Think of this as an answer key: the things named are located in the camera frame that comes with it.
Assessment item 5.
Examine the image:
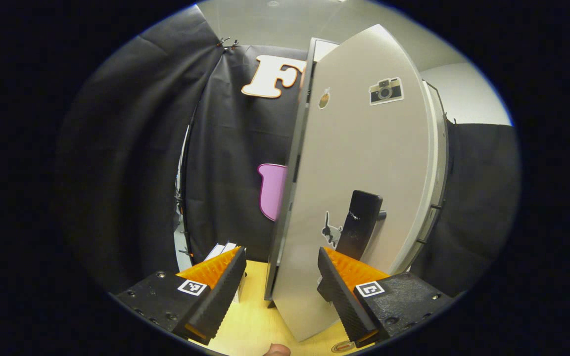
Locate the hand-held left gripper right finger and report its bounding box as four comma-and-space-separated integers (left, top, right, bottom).
316, 247, 454, 349

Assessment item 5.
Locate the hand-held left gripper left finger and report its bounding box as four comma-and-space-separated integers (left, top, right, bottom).
115, 246, 247, 346

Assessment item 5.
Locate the white cabinet door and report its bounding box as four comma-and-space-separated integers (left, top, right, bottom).
271, 24, 439, 343

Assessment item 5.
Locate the white and grey cabinet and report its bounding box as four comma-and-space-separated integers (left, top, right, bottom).
264, 37, 450, 310

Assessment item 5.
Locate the stack of books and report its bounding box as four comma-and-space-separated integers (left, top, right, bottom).
205, 241, 246, 303

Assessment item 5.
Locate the black backdrop cloth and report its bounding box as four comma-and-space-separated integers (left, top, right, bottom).
57, 5, 521, 297

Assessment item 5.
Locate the black left door handle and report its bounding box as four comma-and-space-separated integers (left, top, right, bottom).
335, 190, 387, 262

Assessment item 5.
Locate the white backdrop frame pole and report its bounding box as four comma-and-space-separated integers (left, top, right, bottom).
174, 124, 192, 271

